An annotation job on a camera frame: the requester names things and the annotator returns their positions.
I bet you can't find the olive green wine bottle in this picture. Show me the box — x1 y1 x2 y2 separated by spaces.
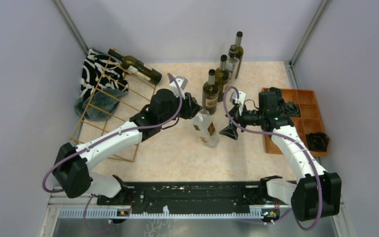
215 54 229 102

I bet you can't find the grey slotted cable duct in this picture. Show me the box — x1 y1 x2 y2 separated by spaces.
58 207 277 220

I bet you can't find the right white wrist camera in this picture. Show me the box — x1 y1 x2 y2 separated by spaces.
229 91 246 106

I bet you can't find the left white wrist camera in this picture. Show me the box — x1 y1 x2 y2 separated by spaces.
168 74 188 97

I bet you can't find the clear glass liquor bottle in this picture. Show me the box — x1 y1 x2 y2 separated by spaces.
192 109 220 148

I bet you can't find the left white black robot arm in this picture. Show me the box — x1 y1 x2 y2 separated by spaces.
50 89 202 204

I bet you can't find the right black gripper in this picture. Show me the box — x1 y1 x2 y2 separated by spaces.
219 102 265 140

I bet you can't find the orange compartment tray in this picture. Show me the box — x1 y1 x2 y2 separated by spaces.
281 89 329 157

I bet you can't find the zebra pattern cloth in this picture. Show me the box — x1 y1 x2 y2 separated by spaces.
79 48 128 101

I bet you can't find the gold wire wine rack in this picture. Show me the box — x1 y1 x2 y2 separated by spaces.
70 48 156 145

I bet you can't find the clear tall glass bottle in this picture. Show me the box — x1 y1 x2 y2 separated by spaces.
227 44 239 84

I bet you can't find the green bottle grey capsule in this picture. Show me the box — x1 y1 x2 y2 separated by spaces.
235 31 244 79

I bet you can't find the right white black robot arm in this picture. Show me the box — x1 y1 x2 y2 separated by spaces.
220 89 341 222

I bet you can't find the grey green fluffy cloth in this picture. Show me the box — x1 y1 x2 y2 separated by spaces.
74 88 128 121

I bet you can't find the dark green wine bottle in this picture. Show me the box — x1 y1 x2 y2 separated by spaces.
108 49 162 85

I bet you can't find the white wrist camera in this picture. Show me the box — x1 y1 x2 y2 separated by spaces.
168 74 188 97
229 91 246 106

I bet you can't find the dark green rosette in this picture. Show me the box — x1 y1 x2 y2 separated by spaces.
284 102 301 117

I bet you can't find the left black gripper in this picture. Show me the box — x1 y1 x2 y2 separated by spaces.
159 89 202 124

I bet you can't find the dark labelled wine bottle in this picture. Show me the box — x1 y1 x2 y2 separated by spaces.
202 69 219 115

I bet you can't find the black rosette front compartment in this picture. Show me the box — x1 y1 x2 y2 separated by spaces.
306 132 330 152

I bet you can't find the dark rosette back compartment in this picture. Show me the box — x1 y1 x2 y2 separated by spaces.
268 87 283 98

